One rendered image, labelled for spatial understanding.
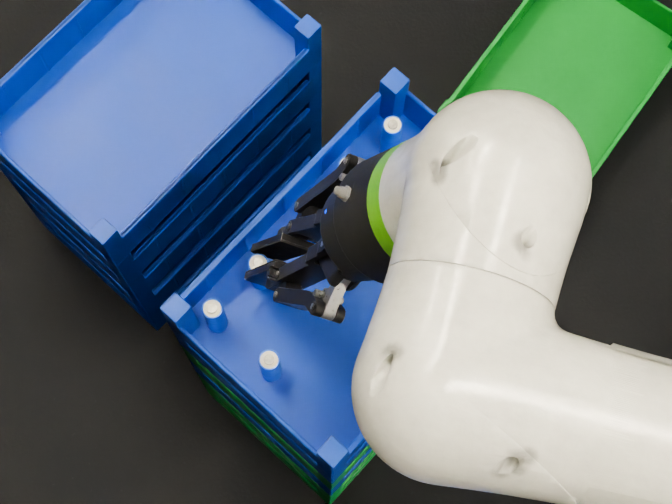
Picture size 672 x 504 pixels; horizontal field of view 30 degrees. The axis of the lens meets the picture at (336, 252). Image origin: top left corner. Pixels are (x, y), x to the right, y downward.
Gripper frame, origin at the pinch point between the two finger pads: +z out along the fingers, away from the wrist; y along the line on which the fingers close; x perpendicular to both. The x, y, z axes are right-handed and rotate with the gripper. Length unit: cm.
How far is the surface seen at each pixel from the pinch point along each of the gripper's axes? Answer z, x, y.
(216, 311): 3.9, 3.0, -4.9
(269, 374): 3.5, -2.9, -8.9
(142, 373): 52, -5, -5
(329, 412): 4.9, -9.8, -10.4
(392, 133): -0.9, -7.3, 14.2
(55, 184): 25.5, 15.7, 6.9
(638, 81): 29, -53, 46
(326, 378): 5.2, -8.9, -7.5
